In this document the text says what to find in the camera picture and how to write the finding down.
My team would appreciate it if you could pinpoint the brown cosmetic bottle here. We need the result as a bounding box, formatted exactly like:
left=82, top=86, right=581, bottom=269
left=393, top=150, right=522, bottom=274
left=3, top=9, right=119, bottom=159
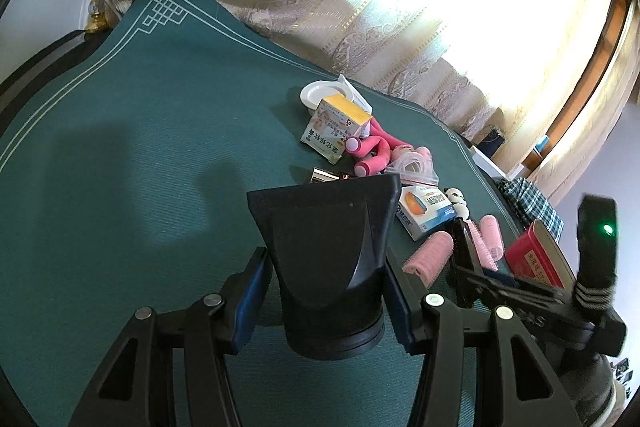
left=309, top=168, right=352, bottom=183

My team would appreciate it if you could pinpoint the pink foam curler rod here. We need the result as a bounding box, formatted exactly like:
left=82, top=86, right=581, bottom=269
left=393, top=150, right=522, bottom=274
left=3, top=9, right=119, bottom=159
left=345, top=118, right=413, bottom=178

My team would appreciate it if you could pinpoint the plaid folded cloth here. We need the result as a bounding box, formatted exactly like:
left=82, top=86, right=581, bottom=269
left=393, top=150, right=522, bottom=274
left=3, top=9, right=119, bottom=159
left=497, top=178, right=564, bottom=243

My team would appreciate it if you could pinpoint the clear tape dispenser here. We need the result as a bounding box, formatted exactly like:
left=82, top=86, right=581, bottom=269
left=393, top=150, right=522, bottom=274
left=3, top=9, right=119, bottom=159
left=385, top=145, right=439, bottom=186

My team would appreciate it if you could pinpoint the white power strip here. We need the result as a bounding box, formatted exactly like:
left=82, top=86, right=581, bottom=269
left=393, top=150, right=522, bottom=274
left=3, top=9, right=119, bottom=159
left=470, top=145, right=509, bottom=180

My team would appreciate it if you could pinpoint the panda figurine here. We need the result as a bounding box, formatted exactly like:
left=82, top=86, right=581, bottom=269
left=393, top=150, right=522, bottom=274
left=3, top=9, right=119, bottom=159
left=445, top=187, right=470, bottom=220

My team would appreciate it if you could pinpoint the white round lid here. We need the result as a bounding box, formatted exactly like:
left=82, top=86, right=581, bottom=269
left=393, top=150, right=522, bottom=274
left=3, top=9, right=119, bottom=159
left=299, top=80, right=346, bottom=112

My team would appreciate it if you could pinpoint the white tube sachet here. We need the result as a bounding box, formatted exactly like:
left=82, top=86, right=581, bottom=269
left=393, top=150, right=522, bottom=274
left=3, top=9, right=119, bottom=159
left=337, top=75, right=373, bottom=115

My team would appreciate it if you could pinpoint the red tin box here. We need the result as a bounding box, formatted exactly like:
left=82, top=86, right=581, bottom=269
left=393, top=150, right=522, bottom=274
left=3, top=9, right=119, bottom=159
left=504, top=220, right=576, bottom=291

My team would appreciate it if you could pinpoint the blue cup on sill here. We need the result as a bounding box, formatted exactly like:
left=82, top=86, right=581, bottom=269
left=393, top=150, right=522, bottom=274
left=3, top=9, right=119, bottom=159
left=522, top=134, right=549, bottom=172

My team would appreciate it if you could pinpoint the green table mat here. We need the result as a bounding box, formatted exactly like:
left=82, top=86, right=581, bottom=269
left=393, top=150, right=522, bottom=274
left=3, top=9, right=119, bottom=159
left=1, top=0, right=522, bottom=426

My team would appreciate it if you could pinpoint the black hair dryer nozzle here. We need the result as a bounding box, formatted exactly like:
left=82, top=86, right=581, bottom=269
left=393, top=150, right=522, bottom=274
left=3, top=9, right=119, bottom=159
left=247, top=174, right=401, bottom=361

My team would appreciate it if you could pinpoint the blue white medicine box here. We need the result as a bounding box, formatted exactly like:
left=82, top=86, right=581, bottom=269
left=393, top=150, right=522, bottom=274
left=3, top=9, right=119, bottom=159
left=396, top=185, right=457, bottom=241

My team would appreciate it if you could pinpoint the pink hair roller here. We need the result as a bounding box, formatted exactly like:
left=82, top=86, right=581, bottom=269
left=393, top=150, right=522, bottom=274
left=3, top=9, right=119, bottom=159
left=480, top=215, right=504, bottom=261
left=402, top=231, right=454, bottom=288
left=465, top=219, right=498, bottom=272

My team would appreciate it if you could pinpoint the yellow white carton box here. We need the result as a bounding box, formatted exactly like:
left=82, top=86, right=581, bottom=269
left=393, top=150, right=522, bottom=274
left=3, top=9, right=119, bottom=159
left=300, top=94, right=372, bottom=165

